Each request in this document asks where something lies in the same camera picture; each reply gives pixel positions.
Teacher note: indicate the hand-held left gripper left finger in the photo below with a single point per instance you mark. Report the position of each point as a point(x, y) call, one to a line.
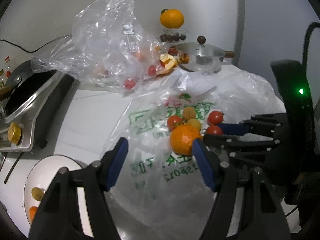
point(116, 162)

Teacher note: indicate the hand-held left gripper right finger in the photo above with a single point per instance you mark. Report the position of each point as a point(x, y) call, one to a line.
point(203, 165)

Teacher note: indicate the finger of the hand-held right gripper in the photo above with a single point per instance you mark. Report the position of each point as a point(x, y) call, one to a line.
point(232, 129)
point(237, 146)

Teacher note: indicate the red cherry tomato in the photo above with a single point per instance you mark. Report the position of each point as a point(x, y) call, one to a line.
point(129, 83)
point(151, 70)
point(174, 121)
point(215, 117)
point(213, 130)

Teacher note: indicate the small tangerine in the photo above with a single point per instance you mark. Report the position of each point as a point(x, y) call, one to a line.
point(33, 213)
point(185, 140)

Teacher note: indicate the green printed plastic bag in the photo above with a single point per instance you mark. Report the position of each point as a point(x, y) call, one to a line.
point(150, 155)

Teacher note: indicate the yellow cherry tomato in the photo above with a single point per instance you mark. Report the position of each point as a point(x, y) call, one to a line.
point(189, 113)
point(194, 124)
point(37, 193)

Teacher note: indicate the white plate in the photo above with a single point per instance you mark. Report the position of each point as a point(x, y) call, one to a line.
point(62, 160)

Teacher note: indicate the steel pot lid brown knob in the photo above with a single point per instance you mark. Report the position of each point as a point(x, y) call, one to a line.
point(200, 48)

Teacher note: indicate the orange peel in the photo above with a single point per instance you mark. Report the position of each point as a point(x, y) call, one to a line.
point(167, 63)

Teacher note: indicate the silver induction cooker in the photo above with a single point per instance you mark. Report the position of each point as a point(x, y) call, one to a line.
point(40, 105)

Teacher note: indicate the clear box of dark fruit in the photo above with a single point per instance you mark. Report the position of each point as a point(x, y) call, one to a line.
point(173, 36)

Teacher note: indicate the grey refrigerator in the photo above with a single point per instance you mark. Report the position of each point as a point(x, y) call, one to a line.
point(270, 17)

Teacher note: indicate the large orange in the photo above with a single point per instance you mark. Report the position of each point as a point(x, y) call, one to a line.
point(172, 18)

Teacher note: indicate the large clear plastic bag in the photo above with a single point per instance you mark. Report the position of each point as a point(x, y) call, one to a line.
point(100, 30)

